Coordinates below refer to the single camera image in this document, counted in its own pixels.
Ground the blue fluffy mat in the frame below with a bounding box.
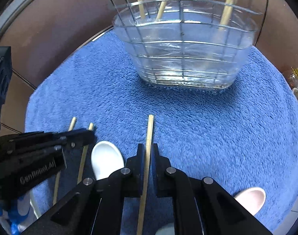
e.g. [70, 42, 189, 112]
[24, 28, 298, 235]

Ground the yellow oil bottle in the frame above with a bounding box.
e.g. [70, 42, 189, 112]
[287, 67, 298, 89]

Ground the white ceramic spoon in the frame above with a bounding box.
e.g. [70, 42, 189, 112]
[91, 141, 125, 182]

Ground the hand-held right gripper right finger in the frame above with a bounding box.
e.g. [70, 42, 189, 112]
[151, 144, 273, 235]

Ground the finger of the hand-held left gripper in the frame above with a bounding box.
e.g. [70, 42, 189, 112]
[1, 128, 95, 150]
[0, 145, 66, 162]

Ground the pale blue ceramic spoon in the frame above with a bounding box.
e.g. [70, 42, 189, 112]
[155, 223, 175, 235]

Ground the pale pink ceramic spoon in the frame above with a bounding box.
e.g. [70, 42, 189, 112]
[233, 187, 266, 216]

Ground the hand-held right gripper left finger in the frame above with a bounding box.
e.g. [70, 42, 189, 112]
[22, 143, 146, 235]

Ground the wire utensil holder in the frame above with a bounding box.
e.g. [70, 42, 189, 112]
[105, 0, 269, 93]

